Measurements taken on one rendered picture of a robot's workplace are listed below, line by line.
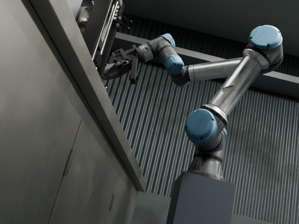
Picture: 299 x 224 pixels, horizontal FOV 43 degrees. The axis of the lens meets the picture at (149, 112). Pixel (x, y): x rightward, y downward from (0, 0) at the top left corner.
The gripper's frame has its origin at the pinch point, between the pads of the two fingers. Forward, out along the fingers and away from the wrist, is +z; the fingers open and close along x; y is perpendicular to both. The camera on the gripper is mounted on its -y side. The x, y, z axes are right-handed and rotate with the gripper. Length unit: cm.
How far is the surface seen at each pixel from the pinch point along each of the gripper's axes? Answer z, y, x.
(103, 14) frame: -8.7, -2.9, 41.3
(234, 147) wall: -83, -14, -184
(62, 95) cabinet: 11, -47, 81
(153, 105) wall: -37, 51, -170
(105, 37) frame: -6.8, -3.9, 30.9
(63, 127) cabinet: 14, -51, 75
